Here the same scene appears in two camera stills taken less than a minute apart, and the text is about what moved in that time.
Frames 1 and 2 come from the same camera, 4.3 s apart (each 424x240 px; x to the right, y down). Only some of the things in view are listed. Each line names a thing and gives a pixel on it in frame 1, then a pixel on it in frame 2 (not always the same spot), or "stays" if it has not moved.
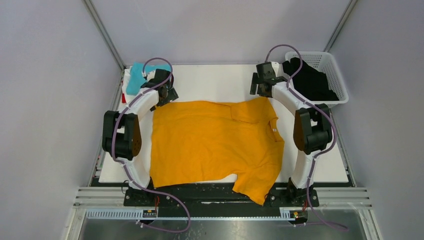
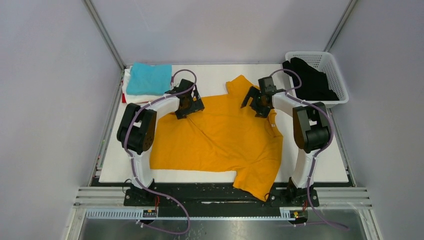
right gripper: [256, 80] to [262, 112]
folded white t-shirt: [126, 76] stays
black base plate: [219, 194] stays
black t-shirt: [312, 83] stays
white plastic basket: [325, 62] stays
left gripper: [170, 96] to [196, 106]
